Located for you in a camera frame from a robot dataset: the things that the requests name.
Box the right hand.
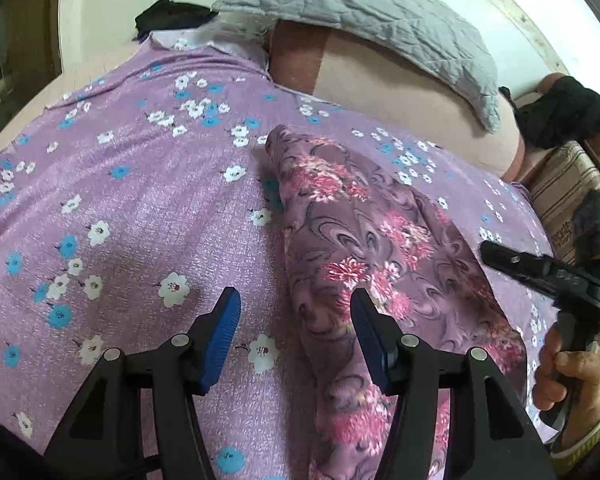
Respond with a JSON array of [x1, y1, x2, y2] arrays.
[[532, 324, 600, 448]]

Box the striped sofa headboard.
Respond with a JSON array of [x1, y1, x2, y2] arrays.
[[519, 129, 600, 386]]

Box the grey quilted pillow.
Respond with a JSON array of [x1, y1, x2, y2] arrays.
[[212, 0, 501, 133]]

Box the purple floral garment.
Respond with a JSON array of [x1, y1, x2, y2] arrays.
[[266, 126, 527, 479]]

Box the black garment on headboard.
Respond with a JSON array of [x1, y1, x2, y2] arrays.
[[498, 74, 600, 150]]

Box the lilac flowered bed sheet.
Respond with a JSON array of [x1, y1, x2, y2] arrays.
[[0, 41, 553, 479]]

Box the black cloth by wall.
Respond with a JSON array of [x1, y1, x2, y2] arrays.
[[134, 0, 218, 42]]

